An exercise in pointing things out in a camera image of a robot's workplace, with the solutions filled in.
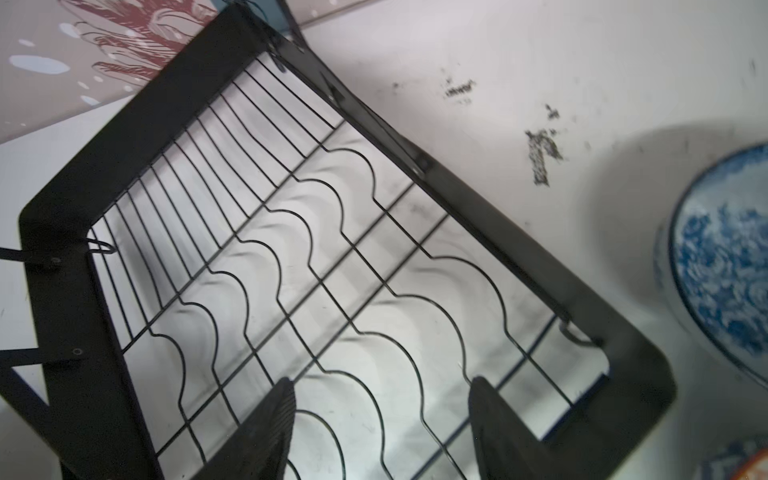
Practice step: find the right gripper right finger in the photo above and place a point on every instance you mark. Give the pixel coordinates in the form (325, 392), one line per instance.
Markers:
(504, 446)

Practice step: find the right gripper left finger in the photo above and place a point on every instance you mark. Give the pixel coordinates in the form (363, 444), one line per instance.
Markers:
(260, 446)

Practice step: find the black wire dish rack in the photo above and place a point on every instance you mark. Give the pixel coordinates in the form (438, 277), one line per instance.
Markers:
(245, 218)

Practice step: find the red and blue patterned bowl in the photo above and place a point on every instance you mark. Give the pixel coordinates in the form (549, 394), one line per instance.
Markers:
(744, 459)

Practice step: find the blue floral ceramic bowl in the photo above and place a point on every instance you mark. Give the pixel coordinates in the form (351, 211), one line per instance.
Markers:
(710, 261)

